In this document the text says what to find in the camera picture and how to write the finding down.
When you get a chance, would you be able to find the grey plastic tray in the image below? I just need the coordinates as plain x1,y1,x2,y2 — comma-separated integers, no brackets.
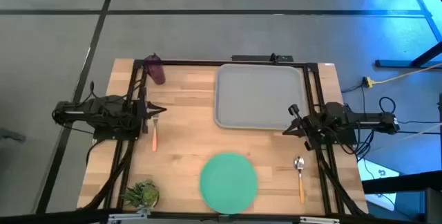
214,63,308,131

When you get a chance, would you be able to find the yellow extension cord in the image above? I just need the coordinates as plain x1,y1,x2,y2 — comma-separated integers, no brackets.
362,64,442,89

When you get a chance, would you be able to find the fork with orange handle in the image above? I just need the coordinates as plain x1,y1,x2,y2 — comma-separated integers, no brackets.
151,113,160,153

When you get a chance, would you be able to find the grey furniture foot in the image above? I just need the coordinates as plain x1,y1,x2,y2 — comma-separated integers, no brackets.
0,126,27,144

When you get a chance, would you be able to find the black power cable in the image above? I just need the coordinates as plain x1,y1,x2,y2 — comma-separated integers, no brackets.
396,129,442,137

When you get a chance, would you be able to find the silver aluminium bracket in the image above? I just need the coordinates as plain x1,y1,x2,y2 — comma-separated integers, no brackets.
298,216,341,224
108,212,148,224

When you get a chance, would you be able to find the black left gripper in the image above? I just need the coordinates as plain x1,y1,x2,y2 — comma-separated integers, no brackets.
133,99,168,133

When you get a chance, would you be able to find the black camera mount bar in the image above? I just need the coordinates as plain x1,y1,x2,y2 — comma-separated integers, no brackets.
231,53,294,63

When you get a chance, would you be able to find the small green succulent plant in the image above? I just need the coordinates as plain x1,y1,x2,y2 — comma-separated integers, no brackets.
121,178,160,215

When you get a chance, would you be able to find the purple translucent cup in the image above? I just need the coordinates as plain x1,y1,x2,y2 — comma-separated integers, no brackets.
143,53,166,86

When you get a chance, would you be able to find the spoon with orange handle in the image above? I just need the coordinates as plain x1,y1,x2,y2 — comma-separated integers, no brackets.
294,156,306,205

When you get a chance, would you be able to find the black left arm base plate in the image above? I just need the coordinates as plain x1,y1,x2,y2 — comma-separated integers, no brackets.
92,127,142,141

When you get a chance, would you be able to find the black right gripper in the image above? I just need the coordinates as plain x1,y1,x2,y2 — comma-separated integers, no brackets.
282,112,324,149

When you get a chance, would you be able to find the black beam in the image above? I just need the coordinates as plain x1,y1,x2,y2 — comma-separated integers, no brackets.
361,169,442,196

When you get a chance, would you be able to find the green round plate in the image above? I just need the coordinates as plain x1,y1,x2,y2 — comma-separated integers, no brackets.
199,152,259,215

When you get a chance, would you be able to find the black metal table frame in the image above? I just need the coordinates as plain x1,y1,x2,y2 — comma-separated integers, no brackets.
78,57,369,218

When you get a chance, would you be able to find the black table leg frame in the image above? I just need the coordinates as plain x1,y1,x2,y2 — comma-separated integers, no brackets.
374,0,442,69

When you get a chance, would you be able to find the black rig crossbar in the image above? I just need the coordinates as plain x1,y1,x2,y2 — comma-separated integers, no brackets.
0,207,442,224

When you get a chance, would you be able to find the white paper sheet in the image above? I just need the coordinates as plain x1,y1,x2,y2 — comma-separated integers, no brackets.
357,158,401,212

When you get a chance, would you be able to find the grey cabinet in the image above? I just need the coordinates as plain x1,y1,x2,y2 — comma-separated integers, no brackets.
423,187,442,224

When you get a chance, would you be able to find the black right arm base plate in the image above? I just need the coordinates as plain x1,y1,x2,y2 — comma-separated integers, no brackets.
312,129,358,146

